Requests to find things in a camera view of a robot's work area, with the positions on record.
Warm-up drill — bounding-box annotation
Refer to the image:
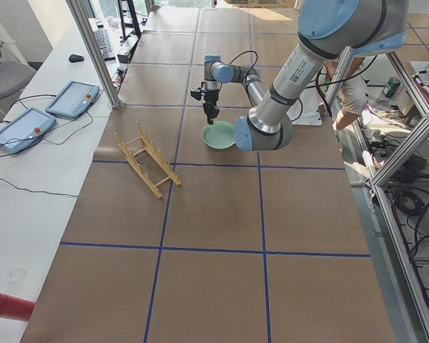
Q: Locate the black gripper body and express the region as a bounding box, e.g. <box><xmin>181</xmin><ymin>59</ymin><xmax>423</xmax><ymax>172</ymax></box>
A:
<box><xmin>189</xmin><ymin>81</ymin><xmax>220</xmax><ymax>114</ymax></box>

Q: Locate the light green ceramic plate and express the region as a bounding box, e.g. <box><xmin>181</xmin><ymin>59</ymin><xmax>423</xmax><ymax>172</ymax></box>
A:
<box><xmin>202</xmin><ymin>121</ymin><xmax>234</xmax><ymax>150</ymax></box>

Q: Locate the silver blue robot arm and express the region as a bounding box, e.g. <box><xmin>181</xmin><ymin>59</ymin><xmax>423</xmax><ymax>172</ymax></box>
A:
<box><xmin>190</xmin><ymin>0</ymin><xmax>409</xmax><ymax>151</ymax></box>

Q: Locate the wooden dish rack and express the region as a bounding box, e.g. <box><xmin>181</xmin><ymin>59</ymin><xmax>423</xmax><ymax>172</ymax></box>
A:
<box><xmin>114</xmin><ymin>122</ymin><xmax>182</xmax><ymax>199</ymax></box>

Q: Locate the black keyboard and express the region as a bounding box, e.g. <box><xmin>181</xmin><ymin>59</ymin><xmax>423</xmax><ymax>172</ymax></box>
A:
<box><xmin>93</xmin><ymin>29</ymin><xmax>115</xmax><ymax>61</ymax></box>

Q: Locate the far teach pendant tablet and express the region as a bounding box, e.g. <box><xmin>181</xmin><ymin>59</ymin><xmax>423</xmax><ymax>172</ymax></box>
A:
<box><xmin>45</xmin><ymin>81</ymin><xmax>100</xmax><ymax>119</ymax></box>

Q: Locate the teach pendant tablet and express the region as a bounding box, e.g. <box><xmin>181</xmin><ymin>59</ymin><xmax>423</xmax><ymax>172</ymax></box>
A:
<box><xmin>45</xmin><ymin>81</ymin><xmax>100</xmax><ymax>119</ymax></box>
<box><xmin>0</xmin><ymin>107</ymin><xmax>56</xmax><ymax>153</ymax></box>

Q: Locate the brown paper table cover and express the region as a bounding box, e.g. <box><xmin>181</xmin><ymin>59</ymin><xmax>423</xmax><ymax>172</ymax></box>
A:
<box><xmin>22</xmin><ymin>8</ymin><xmax>399</xmax><ymax>342</ymax></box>

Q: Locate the person in beige shorts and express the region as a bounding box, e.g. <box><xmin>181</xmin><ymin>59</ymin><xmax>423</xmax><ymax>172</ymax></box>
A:
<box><xmin>333</xmin><ymin>57</ymin><xmax>368</xmax><ymax>133</ymax></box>

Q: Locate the black computer mouse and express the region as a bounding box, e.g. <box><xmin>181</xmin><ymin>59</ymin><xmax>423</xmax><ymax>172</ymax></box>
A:
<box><xmin>68</xmin><ymin>54</ymin><xmax>84</xmax><ymax>63</ymax></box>

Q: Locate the near teach pendant tablet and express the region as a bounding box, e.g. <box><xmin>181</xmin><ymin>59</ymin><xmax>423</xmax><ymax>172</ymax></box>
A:
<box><xmin>0</xmin><ymin>107</ymin><xmax>56</xmax><ymax>153</ymax></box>

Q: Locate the red cylinder tube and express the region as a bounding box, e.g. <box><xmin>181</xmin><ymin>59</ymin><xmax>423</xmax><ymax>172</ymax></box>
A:
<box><xmin>0</xmin><ymin>293</ymin><xmax>36</xmax><ymax>322</ymax></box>

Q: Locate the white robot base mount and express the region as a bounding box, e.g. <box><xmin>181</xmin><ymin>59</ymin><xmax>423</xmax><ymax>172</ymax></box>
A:
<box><xmin>287</xmin><ymin>88</ymin><xmax>322</xmax><ymax>126</ymax></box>

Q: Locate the black cable on desk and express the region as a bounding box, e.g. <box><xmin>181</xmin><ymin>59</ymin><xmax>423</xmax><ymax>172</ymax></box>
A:
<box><xmin>0</xmin><ymin>169</ymin><xmax>79</xmax><ymax>198</ymax></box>

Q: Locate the aluminium frame rail structure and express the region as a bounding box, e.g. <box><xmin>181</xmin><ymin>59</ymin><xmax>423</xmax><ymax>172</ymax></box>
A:
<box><xmin>341</xmin><ymin>44</ymin><xmax>429</xmax><ymax>342</ymax></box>

